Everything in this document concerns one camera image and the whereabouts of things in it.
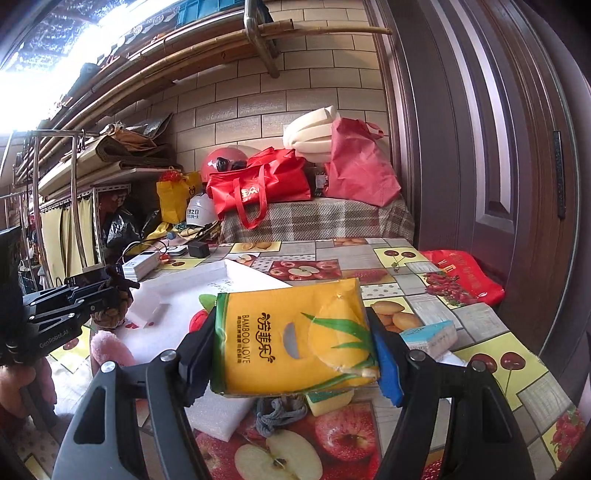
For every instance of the white round device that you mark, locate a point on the white round device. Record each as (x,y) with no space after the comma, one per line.
(175,251)

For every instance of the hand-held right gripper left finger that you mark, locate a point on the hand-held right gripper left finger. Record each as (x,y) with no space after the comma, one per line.
(199,369)

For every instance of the blue tissue pack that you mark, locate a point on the blue tissue pack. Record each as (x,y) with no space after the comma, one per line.
(429,337)

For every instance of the yellow curtain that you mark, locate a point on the yellow curtain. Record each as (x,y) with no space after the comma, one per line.
(64,235)

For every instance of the plaid cloth cover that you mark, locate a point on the plaid cloth cover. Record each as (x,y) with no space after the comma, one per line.
(323,221)

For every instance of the pale yellow sponge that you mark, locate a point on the pale yellow sponge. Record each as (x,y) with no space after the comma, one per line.
(328,402)

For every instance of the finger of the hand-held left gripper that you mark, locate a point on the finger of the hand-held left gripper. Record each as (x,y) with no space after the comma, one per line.
(92,279)
(69,302)

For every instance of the pink plush toy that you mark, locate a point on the pink plush toy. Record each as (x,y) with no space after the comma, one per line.
(111,350)

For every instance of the white box tray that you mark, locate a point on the white box tray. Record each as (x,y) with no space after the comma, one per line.
(184,295)

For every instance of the yellow tissue pack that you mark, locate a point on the yellow tissue pack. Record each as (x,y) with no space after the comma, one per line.
(286,337)

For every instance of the red tote bag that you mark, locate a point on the red tote bag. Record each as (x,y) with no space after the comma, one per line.
(272,184)

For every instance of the brown wooden door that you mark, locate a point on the brown wooden door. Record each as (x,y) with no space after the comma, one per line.
(485,138)

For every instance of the black charger box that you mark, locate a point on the black charger box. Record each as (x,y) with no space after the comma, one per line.
(199,249)

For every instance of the bundle of bamboo poles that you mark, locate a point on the bundle of bamboo poles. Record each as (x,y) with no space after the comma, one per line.
(194,60)

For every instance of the red apple plush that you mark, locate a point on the red apple plush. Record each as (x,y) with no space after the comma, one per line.
(198,319)

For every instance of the white helmet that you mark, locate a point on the white helmet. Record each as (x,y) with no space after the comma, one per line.
(201,210)

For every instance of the folded cardboard stack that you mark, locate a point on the folded cardboard stack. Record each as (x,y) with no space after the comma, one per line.
(124,147)

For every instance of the person's left hand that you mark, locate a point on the person's left hand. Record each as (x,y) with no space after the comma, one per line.
(18,385)

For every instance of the metal tube rack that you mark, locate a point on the metal tube rack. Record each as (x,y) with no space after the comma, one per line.
(74,184)

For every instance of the pink-red nonwoven bag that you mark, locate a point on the pink-red nonwoven bag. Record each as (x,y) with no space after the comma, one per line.
(360,166)

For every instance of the yellow bag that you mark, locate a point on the yellow bag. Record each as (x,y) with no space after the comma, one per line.
(173,198)

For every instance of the metal wall bracket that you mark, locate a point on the metal wall bracket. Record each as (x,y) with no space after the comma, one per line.
(263,37)

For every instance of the white foam rolls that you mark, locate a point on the white foam rolls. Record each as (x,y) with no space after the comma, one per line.
(309,134)

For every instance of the red helmet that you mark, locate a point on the red helmet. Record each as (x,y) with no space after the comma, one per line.
(231,159)

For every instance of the white foam sheet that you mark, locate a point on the white foam sheet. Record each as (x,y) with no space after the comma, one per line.
(221,420)

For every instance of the red plastic bag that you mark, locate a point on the red plastic bag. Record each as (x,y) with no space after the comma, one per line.
(466,277)

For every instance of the black plastic bag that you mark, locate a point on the black plastic bag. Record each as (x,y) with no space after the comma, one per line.
(121,226)

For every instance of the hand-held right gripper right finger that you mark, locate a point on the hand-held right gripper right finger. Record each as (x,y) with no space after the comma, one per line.
(390,374)

